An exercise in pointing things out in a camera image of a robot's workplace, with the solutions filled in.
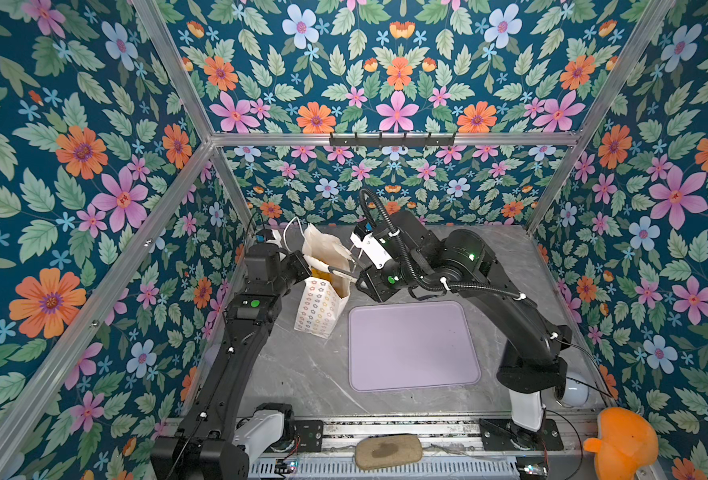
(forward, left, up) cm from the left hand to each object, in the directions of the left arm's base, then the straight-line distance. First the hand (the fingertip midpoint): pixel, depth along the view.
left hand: (310, 247), depth 74 cm
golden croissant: (-8, -3, -1) cm, 9 cm away
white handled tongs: (-13, -9, +6) cm, 17 cm away
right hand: (-14, -13, +6) cm, 20 cm away
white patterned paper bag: (-8, -3, -7) cm, 11 cm away
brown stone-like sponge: (-42, -15, -27) cm, 51 cm away
